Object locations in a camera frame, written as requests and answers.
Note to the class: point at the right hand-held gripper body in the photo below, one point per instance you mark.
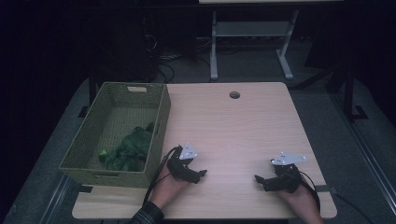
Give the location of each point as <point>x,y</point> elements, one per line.
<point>288,179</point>

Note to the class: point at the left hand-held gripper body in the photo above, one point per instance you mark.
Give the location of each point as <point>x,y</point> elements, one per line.
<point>180,166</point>

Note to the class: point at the dark green fuzzy cloth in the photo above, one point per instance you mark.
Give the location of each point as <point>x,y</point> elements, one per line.
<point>129,151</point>

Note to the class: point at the green woven basket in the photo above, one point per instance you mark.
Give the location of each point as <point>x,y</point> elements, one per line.
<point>93,146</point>

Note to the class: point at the person's right hand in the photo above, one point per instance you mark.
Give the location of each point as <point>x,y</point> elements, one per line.
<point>303,202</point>

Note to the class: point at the person's left hand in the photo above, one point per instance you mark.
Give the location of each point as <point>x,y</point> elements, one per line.
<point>165,191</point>

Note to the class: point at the black metal stand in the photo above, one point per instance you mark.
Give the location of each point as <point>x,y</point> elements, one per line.
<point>348,93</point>

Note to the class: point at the grey table edge bracket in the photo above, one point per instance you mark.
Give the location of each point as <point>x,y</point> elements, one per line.
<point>325,188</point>

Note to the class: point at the black table edge bracket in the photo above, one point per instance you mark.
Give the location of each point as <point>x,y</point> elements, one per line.
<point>83,188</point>

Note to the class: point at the white metal table frame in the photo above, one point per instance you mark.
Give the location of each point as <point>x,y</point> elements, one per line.
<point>249,29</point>

